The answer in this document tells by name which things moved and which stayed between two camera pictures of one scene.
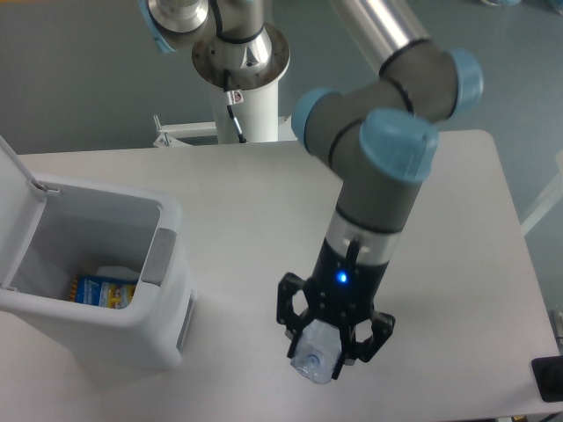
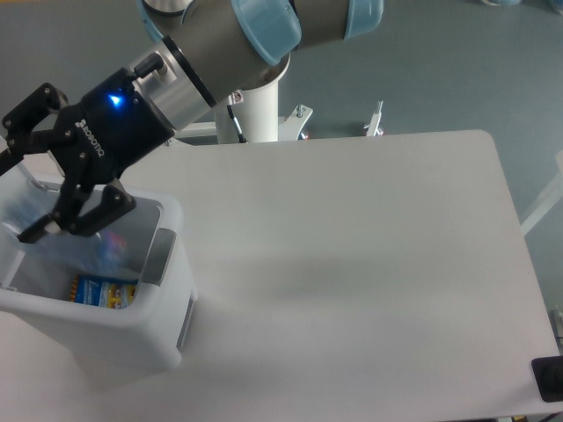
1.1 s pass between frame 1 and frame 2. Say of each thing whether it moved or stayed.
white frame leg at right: stayed
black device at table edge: stayed
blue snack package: stayed
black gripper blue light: moved
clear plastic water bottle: moved
